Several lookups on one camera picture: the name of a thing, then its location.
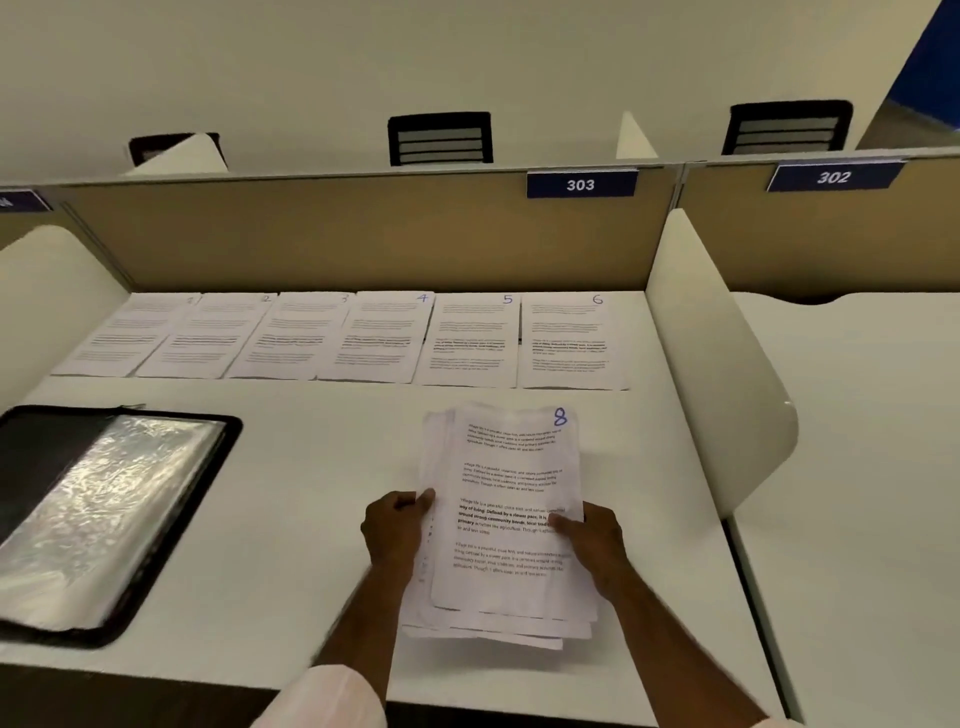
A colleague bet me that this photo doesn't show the sheaf of printed papers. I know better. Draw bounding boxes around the sheaf of printed papers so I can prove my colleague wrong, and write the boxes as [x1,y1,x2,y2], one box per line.
[399,401,601,651]

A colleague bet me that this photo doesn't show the person's left hand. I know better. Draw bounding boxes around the person's left hand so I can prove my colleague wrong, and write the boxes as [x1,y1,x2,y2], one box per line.
[360,488,438,576]

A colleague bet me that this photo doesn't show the white sleeve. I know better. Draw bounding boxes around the white sleeve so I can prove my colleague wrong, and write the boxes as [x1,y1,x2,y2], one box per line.
[251,663,388,728]

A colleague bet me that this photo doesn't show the black zip folder, clear sleeves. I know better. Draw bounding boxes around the black zip folder, clear sleeves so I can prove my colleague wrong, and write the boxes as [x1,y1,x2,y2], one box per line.
[0,405,244,651]

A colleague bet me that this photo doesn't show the person's left forearm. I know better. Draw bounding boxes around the person's left forearm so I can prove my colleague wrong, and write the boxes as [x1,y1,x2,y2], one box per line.
[310,558,418,676]

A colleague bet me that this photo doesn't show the black office chair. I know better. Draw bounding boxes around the black office chair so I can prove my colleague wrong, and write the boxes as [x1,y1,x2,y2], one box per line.
[721,99,855,157]
[127,132,226,168]
[387,111,495,168]

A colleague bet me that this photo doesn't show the white desk divider panel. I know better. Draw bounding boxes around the white desk divider panel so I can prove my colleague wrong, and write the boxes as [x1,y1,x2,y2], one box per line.
[616,111,660,160]
[123,132,230,176]
[0,225,133,411]
[645,208,801,520]

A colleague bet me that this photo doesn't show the person's right hand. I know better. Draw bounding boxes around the person's right hand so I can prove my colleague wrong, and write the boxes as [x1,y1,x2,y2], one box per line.
[547,501,631,583]

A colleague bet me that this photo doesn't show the tan partition panel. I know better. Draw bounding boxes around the tan partition panel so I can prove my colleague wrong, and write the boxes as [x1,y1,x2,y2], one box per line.
[677,152,960,304]
[45,165,685,295]
[0,202,76,252]

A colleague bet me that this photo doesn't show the person's right forearm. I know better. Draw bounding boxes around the person's right forearm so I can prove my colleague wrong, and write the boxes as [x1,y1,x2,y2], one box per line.
[592,562,775,728]

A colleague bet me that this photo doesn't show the row of printed sheets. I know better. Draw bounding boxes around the row of printed sheets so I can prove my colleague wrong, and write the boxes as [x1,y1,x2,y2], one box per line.
[51,291,630,391]

